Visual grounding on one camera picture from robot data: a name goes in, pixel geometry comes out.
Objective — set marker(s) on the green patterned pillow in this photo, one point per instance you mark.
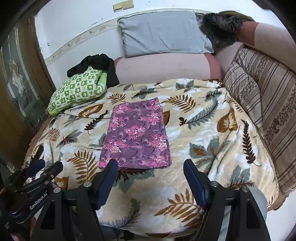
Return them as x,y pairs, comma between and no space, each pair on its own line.
76,89

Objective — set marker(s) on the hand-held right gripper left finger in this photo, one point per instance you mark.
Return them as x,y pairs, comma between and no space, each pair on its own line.
108,183

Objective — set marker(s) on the pink sofa cushion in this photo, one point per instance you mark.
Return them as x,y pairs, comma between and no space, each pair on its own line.
272,34
166,67

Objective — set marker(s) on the leaf print blanket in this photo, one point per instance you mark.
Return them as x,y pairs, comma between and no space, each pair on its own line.
196,129

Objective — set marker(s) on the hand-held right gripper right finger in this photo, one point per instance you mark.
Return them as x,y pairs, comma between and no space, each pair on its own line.
194,183

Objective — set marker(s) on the grey pillow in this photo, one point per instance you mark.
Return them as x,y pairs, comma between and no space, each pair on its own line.
161,32

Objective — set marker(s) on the purple floral garment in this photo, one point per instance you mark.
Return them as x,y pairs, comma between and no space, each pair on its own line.
136,134

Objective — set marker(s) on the wooden door with glass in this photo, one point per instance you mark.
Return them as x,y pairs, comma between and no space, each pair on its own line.
20,88

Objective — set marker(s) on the beige wall switch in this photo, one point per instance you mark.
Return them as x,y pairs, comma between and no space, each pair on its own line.
118,6
128,4

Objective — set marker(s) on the black garment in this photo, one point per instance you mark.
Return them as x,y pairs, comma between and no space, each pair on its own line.
99,61

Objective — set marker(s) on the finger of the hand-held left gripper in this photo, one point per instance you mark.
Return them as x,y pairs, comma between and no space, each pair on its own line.
34,167
53,168

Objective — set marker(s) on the striped brown cushion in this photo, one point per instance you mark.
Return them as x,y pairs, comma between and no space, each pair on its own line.
245,92
277,111

